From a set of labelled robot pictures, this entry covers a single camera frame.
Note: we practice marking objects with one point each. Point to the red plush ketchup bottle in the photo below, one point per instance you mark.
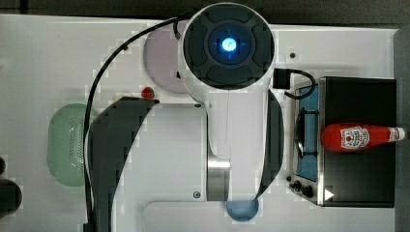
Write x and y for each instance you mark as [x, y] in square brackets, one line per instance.
[351, 137]

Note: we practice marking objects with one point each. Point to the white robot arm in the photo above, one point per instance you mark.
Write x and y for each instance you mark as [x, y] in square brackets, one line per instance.
[226, 145]

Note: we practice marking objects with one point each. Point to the black toaster oven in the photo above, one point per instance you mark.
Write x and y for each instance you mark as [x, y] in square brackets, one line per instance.
[364, 178]

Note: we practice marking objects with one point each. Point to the small red toy fruit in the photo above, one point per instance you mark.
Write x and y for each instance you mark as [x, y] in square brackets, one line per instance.
[148, 93]

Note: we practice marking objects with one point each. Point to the lilac round plate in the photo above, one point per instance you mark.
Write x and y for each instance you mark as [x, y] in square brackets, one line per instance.
[160, 57]

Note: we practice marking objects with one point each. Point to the blue plastic cup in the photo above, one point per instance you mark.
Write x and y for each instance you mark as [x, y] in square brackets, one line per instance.
[242, 211]

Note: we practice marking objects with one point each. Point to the green oval colander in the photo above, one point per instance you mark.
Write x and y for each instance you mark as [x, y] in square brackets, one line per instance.
[64, 156]

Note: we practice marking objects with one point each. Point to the black camera tripod mount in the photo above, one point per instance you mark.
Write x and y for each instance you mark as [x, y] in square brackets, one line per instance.
[10, 197]

